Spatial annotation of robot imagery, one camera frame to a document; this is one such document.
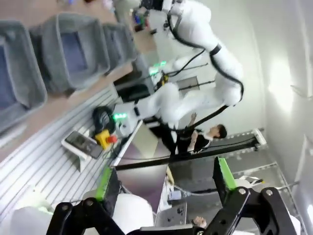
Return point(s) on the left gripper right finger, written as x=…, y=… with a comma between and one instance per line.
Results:
x=244, y=213

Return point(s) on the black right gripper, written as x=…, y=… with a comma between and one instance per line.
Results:
x=151, y=4

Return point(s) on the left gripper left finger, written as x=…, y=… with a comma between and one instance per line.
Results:
x=85, y=215

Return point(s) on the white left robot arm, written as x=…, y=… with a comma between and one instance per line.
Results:
x=134, y=210

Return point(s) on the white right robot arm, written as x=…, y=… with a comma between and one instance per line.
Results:
x=220, y=63

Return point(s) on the grey fabric basket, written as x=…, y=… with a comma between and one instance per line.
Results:
x=71, y=51
x=14, y=80
x=119, y=44

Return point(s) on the bystander hand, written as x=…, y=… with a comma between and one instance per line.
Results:
x=200, y=221

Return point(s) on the white phone stand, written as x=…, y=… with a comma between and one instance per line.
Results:
x=73, y=153

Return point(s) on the labelled clear water bottle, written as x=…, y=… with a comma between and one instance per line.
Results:
x=183, y=194

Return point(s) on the ribbed aluminium mounting platform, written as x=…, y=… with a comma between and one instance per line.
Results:
x=44, y=156

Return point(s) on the white power strip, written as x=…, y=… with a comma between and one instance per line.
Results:
x=260, y=136

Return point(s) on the yellow emergency stop box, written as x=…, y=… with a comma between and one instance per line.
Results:
x=104, y=138

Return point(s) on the person in black shirt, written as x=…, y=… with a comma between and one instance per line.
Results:
x=203, y=142

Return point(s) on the black control box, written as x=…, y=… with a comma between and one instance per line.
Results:
x=134, y=88

